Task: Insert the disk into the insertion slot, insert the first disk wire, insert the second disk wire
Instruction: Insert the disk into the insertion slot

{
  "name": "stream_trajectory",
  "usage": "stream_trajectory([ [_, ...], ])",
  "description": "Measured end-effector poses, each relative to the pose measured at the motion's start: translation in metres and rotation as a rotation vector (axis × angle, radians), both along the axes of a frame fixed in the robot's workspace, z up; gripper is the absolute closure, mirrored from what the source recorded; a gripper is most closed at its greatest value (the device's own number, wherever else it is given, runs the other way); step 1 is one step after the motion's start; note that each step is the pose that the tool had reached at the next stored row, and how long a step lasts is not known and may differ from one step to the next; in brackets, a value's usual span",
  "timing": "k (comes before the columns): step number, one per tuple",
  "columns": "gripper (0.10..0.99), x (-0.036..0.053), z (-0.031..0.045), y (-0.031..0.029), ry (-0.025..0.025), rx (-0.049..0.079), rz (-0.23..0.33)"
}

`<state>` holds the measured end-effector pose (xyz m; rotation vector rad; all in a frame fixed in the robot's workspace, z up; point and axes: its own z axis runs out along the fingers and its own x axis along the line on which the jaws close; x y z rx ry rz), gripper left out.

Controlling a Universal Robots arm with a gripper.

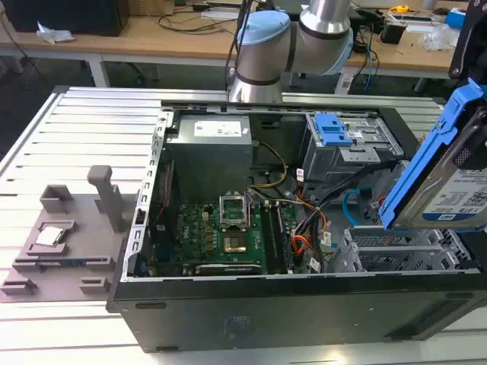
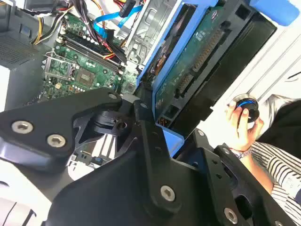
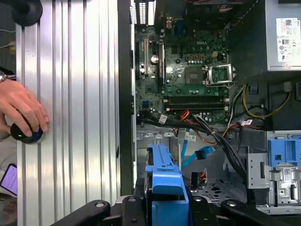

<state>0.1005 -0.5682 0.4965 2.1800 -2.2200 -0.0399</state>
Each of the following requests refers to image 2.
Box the person's bare hand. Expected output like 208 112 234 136
224 101 265 153

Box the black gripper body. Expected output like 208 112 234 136
46 152 214 226

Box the blue disk wire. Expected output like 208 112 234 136
93 3 145 43

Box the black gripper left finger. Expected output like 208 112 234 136
0 87 181 213

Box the hard disk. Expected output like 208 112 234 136
135 0 301 157

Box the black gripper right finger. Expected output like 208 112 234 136
178 128 300 226

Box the round black blue-ringed tool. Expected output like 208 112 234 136
231 93 261 123

